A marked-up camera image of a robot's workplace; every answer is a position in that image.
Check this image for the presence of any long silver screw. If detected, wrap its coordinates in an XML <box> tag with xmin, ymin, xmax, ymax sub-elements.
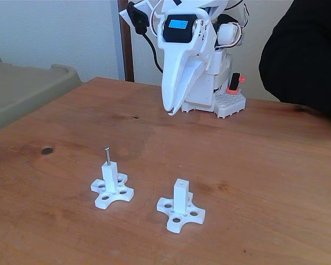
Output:
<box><xmin>104</xmin><ymin>146</ymin><xmax>113</xmax><ymax>166</ymax></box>

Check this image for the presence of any orange and black clamp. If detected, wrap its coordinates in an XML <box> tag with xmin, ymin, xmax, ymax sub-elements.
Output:
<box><xmin>226</xmin><ymin>72</ymin><xmax>245</xmax><ymax>95</ymax></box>

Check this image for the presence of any person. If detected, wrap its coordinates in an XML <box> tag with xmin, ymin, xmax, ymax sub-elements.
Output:
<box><xmin>258</xmin><ymin>0</ymin><xmax>331</xmax><ymax>124</ymax></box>

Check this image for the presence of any beige plastic bin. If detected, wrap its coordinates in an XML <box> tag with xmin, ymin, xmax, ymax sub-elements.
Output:
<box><xmin>0</xmin><ymin>54</ymin><xmax>83</xmax><ymax>135</ymax></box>

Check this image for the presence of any red white gripper servo wire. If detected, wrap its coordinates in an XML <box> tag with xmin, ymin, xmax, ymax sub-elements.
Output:
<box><xmin>151</xmin><ymin>4</ymin><xmax>168</xmax><ymax>39</ymax></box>

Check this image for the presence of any black camera cable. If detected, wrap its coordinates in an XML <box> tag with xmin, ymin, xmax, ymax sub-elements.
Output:
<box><xmin>126</xmin><ymin>1</ymin><xmax>166</xmax><ymax>75</ymax></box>

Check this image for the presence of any white shoulder servo wire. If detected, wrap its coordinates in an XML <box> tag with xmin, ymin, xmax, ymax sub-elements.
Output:
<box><xmin>215</xmin><ymin>5</ymin><xmax>250</xmax><ymax>50</ymax></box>

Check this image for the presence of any small black camera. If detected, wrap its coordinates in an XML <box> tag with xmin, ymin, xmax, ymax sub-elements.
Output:
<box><xmin>132</xmin><ymin>9</ymin><xmax>150</xmax><ymax>35</ymax></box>

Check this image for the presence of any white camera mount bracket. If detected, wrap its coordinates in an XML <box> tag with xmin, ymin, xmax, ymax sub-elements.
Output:
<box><xmin>118</xmin><ymin>0</ymin><xmax>155</xmax><ymax>28</ymax></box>

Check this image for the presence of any white post stand with holes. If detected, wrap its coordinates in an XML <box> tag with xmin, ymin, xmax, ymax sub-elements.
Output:
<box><xmin>90</xmin><ymin>162</ymin><xmax>135</xmax><ymax>210</ymax></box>
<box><xmin>156</xmin><ymin>178</ymin><xmax>206</xmax><ymax>233</ymax></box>

